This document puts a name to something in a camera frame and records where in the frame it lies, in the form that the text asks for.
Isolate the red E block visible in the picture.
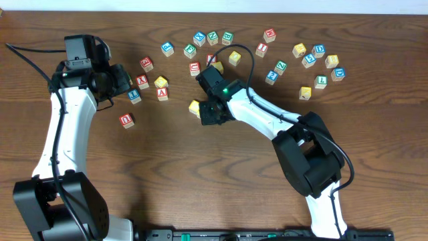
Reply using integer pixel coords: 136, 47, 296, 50
140, 56, 154, 72

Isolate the yellow O block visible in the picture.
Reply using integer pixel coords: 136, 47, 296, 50
229, 51, 241, 66

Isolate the blue d block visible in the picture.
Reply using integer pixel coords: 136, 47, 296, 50
312, 44, 326, 58
331, 68, 346, 82

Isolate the yellow S block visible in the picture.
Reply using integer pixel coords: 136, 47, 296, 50
212, 62, 224, 74

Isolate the green Z block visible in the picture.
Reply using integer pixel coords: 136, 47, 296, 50
274, 60, 288, 76

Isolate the red O block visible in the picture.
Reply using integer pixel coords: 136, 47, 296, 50
119, 113, 134, 129

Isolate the blue X block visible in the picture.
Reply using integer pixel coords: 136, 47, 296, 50
193, 31, 206, 47

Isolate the red U block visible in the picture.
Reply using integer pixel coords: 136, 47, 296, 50
189, 62, 201, 76

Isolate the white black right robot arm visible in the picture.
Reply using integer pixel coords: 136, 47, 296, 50
197, 79, 350, 238

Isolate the red Y block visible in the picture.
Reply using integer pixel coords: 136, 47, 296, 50
136, 75, 150, 90

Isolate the blue D block upper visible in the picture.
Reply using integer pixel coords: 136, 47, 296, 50
312, 44, 326, 58

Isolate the red i block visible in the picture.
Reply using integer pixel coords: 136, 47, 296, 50
255, 43, 268, 58
207, 54, 217, 64

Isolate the yellow block upper right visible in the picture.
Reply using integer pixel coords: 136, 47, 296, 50
292, 43, 306, 58

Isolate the red H block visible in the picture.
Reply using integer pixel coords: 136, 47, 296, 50
263, 28, 277, 43

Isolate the red A block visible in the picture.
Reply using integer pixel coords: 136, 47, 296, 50
156, 87, 169, 101

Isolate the green L block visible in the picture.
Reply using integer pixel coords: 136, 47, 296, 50
314, 75, 328, 89

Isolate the green B block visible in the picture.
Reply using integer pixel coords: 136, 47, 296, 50
221, 31, 234, 46

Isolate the green N block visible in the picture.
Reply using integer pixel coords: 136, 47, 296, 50
207, 31, 219, 46

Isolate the yellow W block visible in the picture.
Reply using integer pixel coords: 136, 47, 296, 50
299, 86, 312, 100

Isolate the yellow C block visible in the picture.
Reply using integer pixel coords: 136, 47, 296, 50
189, 100, 200, 118

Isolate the red I block right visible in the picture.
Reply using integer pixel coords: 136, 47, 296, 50
255, 43, 268, 58

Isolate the green F block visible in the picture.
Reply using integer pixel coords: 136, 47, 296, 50
183, 44, 197, 59

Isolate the blue T block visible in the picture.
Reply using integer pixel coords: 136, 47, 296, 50
128, 89, 142, 104

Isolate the blue 2 block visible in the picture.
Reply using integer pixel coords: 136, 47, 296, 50
265, 70, 279, 85

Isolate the blue D block lower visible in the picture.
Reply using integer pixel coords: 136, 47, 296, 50
331, 68, 346, 82

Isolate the yellow 8 block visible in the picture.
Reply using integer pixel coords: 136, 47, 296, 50
325, 55, 339, 69

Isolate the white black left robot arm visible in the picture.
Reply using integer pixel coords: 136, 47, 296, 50
13, 64, 140, 240

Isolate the blue P block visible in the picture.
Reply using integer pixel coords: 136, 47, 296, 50
161, 42, 174, 57

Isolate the yellow G block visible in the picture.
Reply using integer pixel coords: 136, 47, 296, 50
154, 76, 169, 88

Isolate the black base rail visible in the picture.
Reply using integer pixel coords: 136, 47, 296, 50
133, 230, 395, 241

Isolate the blue 5 block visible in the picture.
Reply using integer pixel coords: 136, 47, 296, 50
302, 54, 316, 68

